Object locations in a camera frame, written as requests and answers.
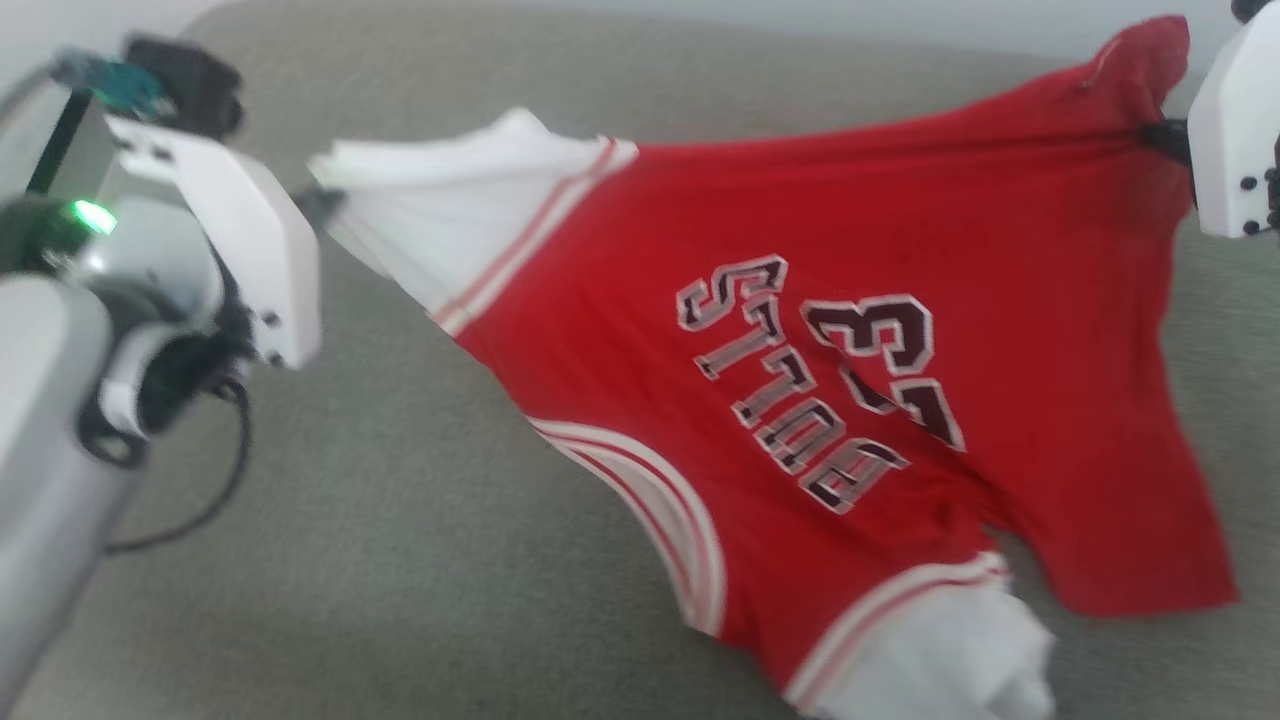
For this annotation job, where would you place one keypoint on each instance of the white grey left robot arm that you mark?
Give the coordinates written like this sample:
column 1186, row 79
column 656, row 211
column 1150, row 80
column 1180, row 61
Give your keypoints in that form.
column 50, row 420

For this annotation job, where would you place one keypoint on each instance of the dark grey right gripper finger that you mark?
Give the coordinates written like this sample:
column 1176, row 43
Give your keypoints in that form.
column 1168, row 142

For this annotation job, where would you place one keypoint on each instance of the red and white basketball jersey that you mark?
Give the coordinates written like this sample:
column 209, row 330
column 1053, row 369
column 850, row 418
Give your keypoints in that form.
column 1000, row 220

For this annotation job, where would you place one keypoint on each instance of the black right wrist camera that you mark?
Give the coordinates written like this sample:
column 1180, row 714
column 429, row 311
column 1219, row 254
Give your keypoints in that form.
column 1250, row 8

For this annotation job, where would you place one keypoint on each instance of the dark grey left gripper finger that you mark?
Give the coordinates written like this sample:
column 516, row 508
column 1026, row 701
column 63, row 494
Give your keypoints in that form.
column 322, row 208

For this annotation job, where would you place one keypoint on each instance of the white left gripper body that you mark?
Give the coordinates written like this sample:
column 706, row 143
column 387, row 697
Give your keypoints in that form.
column 260, row 260

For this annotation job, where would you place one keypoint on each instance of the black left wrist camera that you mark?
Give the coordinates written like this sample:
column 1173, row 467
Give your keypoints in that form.
column 195, row 85

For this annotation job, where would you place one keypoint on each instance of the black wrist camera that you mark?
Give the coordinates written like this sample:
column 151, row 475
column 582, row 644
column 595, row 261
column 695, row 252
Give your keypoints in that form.
column 195, row 85
column 1250, row 8

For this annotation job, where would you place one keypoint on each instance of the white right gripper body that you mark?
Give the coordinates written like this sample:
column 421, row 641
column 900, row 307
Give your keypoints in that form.
column 1225, row 140

